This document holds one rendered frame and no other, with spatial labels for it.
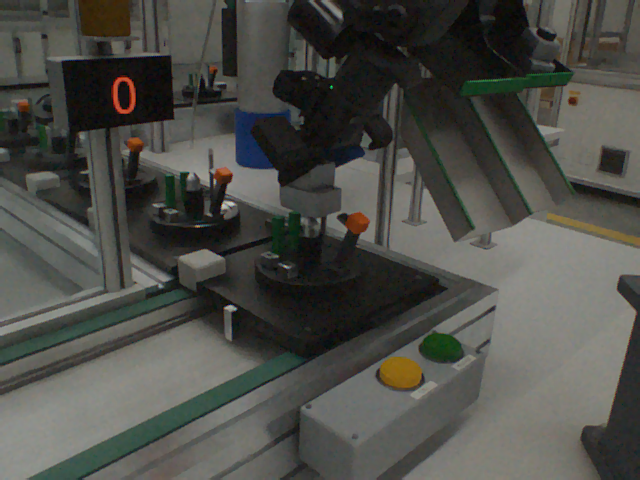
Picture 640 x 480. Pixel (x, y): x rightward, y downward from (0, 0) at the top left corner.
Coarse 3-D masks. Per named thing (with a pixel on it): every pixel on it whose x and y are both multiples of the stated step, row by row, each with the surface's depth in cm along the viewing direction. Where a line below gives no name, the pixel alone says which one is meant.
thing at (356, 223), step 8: (344, 216) 72; (352, 216) 70; (360, 216) 70; (344, 224) 71; (352, 224) 70; (360, 224) 69; (368, 224) 70; (352, 232) 70; (360, 232) 70; (344, 240) 72; (352, 240) 71; (344, 248) 72; (352, 248) 72; (336, 256) 73; (344, 256) 72; (336, 264) 73; (344, 264) 74
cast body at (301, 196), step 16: (320, 160) 72; (304, 176) 71; (320, 176) 72; (288, 192) 74; (304, 192) 72; (320, 192) 72; (336, 192) 73; (288, 208) 75; (304, 208) 73; (320, 208) 72; (336, 208) 74
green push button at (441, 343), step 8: (432, 336) 65; (440, 336) 65; (448, 336) 65; (424, 344) 64; (432, 344) 63; (440, 344) 63; (448, 344) 63; (456, 344) 63; (424, 352) 64; (432, 352) 63; (440, 352) 62; (448, 352) 62; (456, 352) 63; (448, 360) 62
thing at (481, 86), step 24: (360, 0) 92; (456, 24) 94; (480, 24) 90; (408, 48) 85; (432, 48) 89; (456, 48) 91; (480, 48) 91; (432, 72) 83; (456, 72) 80; (480, 72) 87; (504, 72) 88
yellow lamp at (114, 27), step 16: (80, 0) 60; (96, 0) 59; (112, 0) 60; (80, 16) 61; (96, 16) 60; (112, 16) 60; (128, 16) 62; (96, 32) 60; (112, 32) 61; (128, 32) 62
